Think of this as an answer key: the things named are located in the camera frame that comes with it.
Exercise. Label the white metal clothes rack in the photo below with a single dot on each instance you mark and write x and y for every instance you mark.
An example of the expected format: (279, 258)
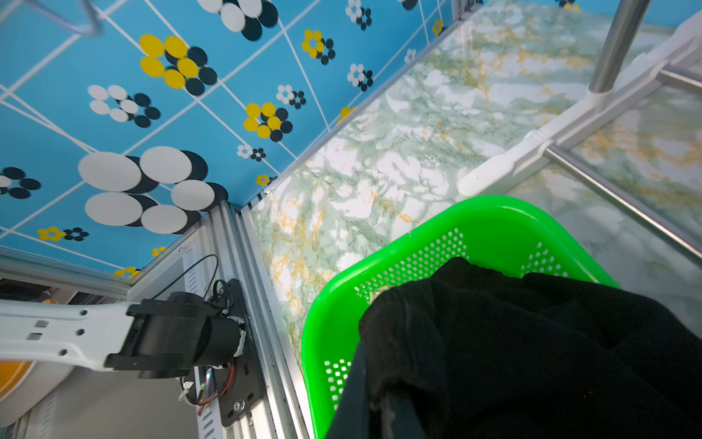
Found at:
(613, 90)

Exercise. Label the black shorts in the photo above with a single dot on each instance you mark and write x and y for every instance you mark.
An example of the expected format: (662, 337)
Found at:
(473, 353)

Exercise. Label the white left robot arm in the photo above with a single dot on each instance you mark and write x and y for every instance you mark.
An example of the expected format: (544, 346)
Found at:
(158, 339)

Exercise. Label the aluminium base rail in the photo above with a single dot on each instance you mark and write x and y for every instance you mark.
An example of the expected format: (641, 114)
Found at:
(259, 394)

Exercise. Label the green plastic basket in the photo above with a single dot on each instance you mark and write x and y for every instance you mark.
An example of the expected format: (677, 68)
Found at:
(495, 232)

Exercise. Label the light blue wire hanger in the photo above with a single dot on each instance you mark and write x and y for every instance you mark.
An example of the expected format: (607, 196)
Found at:
(89, 26)

